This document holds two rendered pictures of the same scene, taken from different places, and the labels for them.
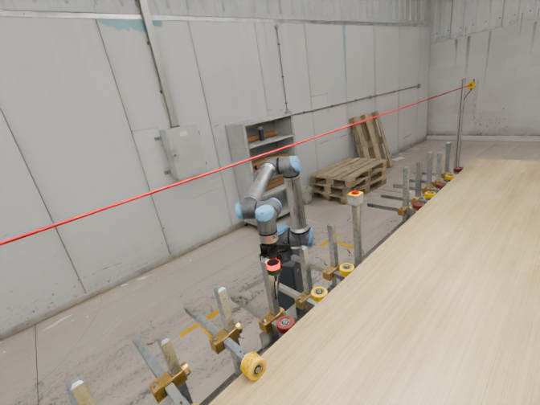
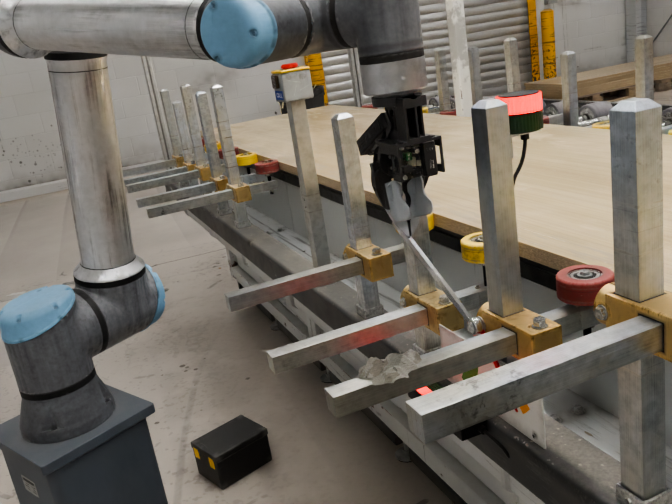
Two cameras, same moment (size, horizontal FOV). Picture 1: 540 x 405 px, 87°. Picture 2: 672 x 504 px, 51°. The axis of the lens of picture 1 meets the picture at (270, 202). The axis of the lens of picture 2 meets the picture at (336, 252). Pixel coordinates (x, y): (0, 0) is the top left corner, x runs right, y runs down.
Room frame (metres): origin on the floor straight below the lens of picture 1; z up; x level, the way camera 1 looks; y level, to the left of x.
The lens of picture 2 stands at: (1.00, 1.02, 1.29)
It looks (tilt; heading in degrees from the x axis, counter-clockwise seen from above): 17 degrees down; 290
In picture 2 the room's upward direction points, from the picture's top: 9 degrees counter-clockwise
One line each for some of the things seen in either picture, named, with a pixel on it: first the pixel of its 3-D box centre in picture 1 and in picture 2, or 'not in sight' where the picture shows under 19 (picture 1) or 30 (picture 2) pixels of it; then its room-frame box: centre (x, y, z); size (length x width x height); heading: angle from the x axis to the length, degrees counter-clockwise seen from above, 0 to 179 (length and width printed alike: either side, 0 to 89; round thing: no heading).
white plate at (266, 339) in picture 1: (279, 325); (486, 381); (1.14, 0.05, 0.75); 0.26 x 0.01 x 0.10; 131
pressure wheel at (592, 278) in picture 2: (286, 330); (586, 307); (1.00, 0.02, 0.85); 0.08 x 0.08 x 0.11
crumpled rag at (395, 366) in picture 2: (242, 299); (391, 362); (1.24, 0.23, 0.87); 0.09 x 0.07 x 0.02; 41
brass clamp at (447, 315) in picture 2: (306, 297); (430, 306); (1.25, -0.11, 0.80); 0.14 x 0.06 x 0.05; 131
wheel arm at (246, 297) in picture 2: (319, 267); (331, 274); (1.47, -0.23, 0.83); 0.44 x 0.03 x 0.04; 41
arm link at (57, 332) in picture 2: (280, 236); (49, 335); (2.03, -0.04, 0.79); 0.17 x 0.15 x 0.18; 73
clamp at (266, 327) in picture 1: (272, 319); (518, 330); (1.09, 0.08, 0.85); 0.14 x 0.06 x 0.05; 131
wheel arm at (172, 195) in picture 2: (405, 199); (197, 190); (2.29, -1.18, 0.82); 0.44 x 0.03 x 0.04; 41
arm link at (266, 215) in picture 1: (266, 219); (384, 13); (1.24, 0.03, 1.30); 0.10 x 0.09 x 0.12; 163
